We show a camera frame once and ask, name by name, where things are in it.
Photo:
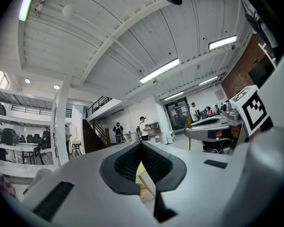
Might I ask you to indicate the wooden mug tree stand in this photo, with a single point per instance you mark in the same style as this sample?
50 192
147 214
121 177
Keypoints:
189 131

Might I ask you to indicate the person's right hand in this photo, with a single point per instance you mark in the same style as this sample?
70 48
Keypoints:
233 135

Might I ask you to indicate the black hard case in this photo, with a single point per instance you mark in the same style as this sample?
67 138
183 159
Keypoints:
10 136

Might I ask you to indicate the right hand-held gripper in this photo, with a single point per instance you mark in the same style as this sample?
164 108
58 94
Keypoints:
254 110

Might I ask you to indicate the person's black top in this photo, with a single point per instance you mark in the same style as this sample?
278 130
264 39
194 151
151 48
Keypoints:
253 18

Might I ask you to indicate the red and white checkered cloth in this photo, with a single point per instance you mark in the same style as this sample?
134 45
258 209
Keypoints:
4 185

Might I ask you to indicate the black wall screen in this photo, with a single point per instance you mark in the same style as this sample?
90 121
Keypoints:
260 72

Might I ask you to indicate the round ceiling downlight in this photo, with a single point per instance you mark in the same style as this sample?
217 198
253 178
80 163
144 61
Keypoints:
27 81
56 86

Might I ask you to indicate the black balcony railing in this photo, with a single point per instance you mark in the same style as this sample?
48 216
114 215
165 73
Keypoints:
38 111
98 105

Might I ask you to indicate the curved ceiling light strip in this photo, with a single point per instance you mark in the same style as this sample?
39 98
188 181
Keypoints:
27 3

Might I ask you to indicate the dark wooden staircase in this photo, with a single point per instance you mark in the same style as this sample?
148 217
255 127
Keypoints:
92 138

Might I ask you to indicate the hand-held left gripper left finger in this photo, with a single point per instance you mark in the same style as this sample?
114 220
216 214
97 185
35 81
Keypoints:
85 188

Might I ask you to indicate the dark glass door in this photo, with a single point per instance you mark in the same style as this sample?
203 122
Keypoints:
177 115

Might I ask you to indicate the white wall box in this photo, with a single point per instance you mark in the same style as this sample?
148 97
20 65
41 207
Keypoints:
219 94

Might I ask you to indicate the white table with black legs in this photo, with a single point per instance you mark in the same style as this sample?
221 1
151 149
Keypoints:
76 144

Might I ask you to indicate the white metal shelf rack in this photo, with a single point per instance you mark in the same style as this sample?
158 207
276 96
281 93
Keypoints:
26 148

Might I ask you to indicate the long ceiling strip lamp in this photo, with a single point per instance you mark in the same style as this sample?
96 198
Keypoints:
208 80
222 42
159 70
173 96

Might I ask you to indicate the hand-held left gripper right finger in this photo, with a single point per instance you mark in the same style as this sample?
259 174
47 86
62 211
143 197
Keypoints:
198 174

